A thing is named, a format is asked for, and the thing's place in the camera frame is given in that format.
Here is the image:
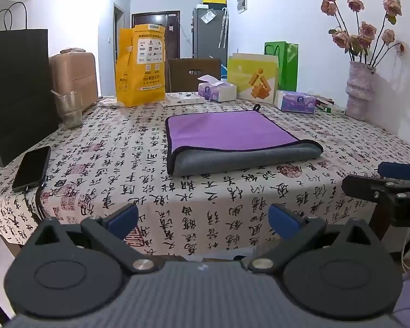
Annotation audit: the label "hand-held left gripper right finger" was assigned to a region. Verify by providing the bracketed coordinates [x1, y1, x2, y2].
[247, 203, 390, 274]

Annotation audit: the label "yellow printed paper bag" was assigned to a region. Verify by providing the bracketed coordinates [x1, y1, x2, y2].
[115, 24, 167, 108]

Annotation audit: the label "black paper bag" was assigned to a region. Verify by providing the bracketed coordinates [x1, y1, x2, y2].
[0, 1, 61, 168]

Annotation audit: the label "yellow white gift bag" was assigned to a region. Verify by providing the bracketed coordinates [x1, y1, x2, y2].
[227, 53, 280, 105]

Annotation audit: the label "tan suitcase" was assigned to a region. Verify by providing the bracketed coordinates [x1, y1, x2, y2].
[49, 51, 99, 110]

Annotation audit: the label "green paper bag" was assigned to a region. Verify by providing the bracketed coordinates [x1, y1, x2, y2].
[264, 41, 299, 92]

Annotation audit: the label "dried pink roses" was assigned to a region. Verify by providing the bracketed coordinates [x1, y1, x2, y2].
[320, 0, 406, 68]

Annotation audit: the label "purple and grey towel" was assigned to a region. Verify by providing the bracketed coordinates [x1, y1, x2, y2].
[165, 104, 324, 176]

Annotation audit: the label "wooden table leg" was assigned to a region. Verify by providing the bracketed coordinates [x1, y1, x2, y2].
[368, 200, 393, 235]

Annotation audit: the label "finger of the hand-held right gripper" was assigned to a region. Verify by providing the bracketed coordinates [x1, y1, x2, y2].
[341, 174, 402, 203]
[378, 162, 410, 182]

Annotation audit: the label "black smartphone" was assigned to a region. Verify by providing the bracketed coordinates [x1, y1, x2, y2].
[11, 145, 52, 193]

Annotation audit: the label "clear glass cup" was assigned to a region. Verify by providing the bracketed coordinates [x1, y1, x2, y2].
[51, 89, 84, 130]

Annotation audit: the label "calligraphy print tablecloth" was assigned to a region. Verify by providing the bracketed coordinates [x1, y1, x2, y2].
[0, 90, 410, 257]

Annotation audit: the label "grey refrigerator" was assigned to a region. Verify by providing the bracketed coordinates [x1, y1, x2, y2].
[192, 5, 230, 60]

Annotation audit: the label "black phone cable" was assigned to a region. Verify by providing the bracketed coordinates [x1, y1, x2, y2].
[23, 180, 48, 228]

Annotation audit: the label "dark brown door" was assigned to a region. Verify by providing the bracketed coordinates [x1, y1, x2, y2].
[131, 10, 181, 61]

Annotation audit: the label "purple tissue pack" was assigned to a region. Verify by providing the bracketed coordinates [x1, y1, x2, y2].
[275, 89, 318, 113]
[197, 74, 238, 103]

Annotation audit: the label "pale ribbed vase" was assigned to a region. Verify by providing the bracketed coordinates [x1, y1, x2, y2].
[345, 60, 377, 121]

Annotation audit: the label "white flat box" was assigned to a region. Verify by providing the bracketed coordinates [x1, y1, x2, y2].
[159, 95, 206, 107]

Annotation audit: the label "white folded umbrella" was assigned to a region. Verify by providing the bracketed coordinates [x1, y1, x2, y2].
[218, 6, 230, 49]

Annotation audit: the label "dark wooden chair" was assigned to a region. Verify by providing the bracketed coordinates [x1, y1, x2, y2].
[168, 58, 222, 93]

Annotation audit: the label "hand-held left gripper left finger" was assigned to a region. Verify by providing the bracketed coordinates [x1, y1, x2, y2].
[27, 204, 157, 274]

